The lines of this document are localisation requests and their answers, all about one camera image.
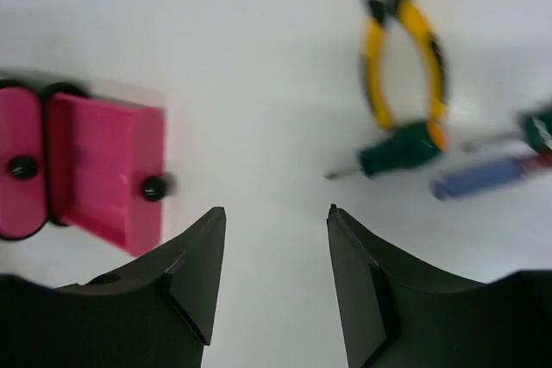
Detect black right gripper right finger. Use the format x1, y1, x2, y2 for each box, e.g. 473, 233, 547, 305
327, 206, 551, 367

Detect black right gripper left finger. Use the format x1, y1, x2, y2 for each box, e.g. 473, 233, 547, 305
1, 207, 226, 367

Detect blue transparent screwdriver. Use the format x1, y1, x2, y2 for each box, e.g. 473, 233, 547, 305
430, 151, 552, 202

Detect green stubby screwdriver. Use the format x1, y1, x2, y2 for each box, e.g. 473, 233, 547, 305
324, 121, 447, 180
459, 103, 552, 156

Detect pink drawer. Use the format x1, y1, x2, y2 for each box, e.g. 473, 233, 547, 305
1, 78, 47, 240
42, 82, 179, 258

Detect yellow black pliers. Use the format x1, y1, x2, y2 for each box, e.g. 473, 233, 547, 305
360, 0, 449, 153

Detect pink top drawer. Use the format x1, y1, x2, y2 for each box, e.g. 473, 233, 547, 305
1, 78, 47, 240

